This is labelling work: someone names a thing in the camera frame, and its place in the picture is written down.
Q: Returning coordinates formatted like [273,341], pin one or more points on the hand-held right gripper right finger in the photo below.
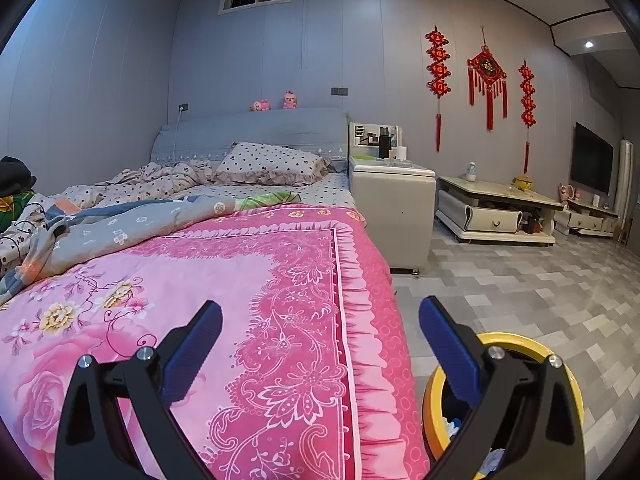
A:
[450,350]

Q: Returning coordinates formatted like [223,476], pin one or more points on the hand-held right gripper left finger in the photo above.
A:
[192,352]

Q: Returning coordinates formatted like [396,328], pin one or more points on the yellow round waste bin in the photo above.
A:
[431,405]

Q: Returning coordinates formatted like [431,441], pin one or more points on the pink floral blanket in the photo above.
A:
[250,270]

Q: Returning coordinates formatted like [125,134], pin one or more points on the grey floral quilt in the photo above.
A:
[150,227]

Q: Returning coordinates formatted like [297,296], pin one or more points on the white bedside cabinet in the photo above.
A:
[395,215]

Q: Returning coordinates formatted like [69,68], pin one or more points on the dark red container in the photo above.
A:
[531,225]

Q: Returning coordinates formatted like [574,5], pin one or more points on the white marble coffee table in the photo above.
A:
[490,190]

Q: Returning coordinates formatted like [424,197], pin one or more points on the green leaf print cloth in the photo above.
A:
[270,201]

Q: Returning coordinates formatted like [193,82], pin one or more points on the small white bottle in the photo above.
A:
[472,172]

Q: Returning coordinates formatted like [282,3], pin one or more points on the yellow lidded pot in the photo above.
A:
[522,183]

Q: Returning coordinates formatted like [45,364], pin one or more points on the white television stand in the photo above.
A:
[586,221]

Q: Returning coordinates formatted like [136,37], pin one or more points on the pink figurine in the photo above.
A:
[566,195]

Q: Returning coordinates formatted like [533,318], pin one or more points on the white cup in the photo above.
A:
[399,153]

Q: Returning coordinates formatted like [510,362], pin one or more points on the polka dot bed sheet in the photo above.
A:
[325,187]

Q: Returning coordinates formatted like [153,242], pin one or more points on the polka dot ruffled pillow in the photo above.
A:
[270,162]

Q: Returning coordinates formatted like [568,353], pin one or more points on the black thermos bottle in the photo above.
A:
[384,145]

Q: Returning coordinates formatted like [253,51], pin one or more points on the white tabletop mirror organizer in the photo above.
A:
[360,140]

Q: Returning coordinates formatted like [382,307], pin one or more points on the grey upholstered bed headboard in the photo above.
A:
[250,127]

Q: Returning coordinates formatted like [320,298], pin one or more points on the green floral folded blanket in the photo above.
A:
[10,207]

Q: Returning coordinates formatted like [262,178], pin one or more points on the black flat television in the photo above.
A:
[593,157]

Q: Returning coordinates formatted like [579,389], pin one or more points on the white standing air conditioner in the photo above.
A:
[624,175]

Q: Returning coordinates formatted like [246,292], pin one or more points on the black folded cloth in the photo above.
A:
[12,172]

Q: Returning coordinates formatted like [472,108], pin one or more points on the pink plush toy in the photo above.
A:
[260,105]
[290,101]

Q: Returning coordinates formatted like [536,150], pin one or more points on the red diamond tassel decoration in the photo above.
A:
[486,67]

